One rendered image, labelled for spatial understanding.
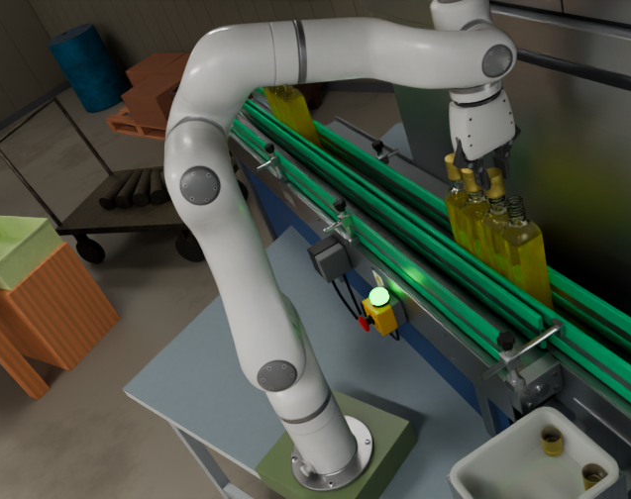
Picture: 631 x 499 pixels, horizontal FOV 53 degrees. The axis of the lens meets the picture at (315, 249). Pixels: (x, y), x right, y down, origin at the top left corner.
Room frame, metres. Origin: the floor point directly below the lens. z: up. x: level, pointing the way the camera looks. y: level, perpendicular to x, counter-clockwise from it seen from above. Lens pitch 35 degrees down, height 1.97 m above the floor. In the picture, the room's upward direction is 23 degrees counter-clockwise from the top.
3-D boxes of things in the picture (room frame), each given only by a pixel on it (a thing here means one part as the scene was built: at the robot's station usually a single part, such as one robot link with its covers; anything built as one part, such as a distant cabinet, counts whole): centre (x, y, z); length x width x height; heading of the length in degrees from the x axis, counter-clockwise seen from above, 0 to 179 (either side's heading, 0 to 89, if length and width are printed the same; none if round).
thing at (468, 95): (0.92, -0.34, 1.51); 0.09 x 0.08 x 0.03; 102
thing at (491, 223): (0.92, -0.34, 1.16); 0.06 x 0.06 x 0.21; 12
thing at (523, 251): (0.87, -0.35, 1.16); 0.06 x 0.06 x 0.21; 13
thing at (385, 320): (1.12, -0.09, 0.96); 0.07 x 0.07 x 0.07; 13
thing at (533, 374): (0.72, -0.27, 1.02); 0.09 x 0.04 x 0.07; 103
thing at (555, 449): (0.65, -0.25, 0.96); 0.04 x 0.04 x 0.04
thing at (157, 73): (5.72, 0.70, 0.21); 1.14 x 0.81 x 0.41; 37
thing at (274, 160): (1.74, 0.03, 1.11); 0.07 x 0.04 x 0.13; 103
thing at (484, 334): (1.60, -0.04, 1.09); 1.75 x 0.01 x 0.08; 13
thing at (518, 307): (1.61, -0.12, 1.09); 1.75 x 0.01 x 0.08; 13
